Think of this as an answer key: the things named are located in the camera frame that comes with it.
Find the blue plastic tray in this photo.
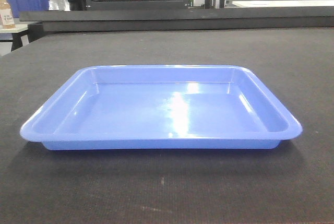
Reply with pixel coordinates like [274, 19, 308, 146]
[20, 65, 302, 150]

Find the white background table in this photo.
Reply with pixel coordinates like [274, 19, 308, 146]
[225, 0, 333, 8]

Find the cardboard box on side table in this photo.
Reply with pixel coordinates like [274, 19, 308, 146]
[1, 0, 16, 29]

